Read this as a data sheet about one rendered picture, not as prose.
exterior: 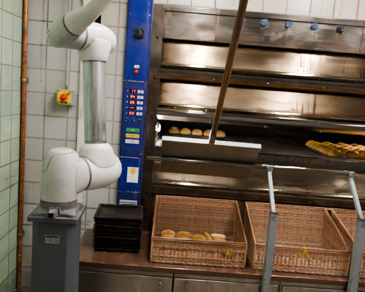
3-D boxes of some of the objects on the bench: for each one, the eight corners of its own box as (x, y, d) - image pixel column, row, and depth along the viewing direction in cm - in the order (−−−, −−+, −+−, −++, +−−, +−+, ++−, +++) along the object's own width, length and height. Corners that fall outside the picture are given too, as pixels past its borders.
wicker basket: (239, 238, 275) (243, 200, 271) (321, 245, 275) (325, 207, 271) (251, 270, 227) (256, 223, 223) (349, 278, 227) (356, 231, 223)
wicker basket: (152, 232, 274) (155, 193, 270) (233, 238, 275) (237, 199, 271) (148, 263, 225) (151, 216, 222) (246, 269, 227) (251, 223, 223)
